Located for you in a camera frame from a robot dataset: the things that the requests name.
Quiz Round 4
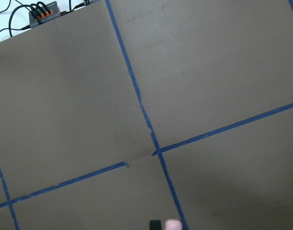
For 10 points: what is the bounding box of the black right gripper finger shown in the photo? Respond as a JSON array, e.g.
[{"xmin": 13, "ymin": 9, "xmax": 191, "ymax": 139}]
[{"xmin": 149, "ymin": 220, "xmax": 161, "ymax": 230}]

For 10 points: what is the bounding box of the pink chopstick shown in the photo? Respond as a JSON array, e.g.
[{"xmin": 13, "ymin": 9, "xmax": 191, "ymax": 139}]
[{"xmin": 164, "ymin": 219, "xmax": 183, "ymax": 230}]

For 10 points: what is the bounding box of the grey orange cable hub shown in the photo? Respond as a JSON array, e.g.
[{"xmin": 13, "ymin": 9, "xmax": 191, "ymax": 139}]
[{"xmin": 29, "ymin": 1, "xmax": 68, "ymax": 28}]

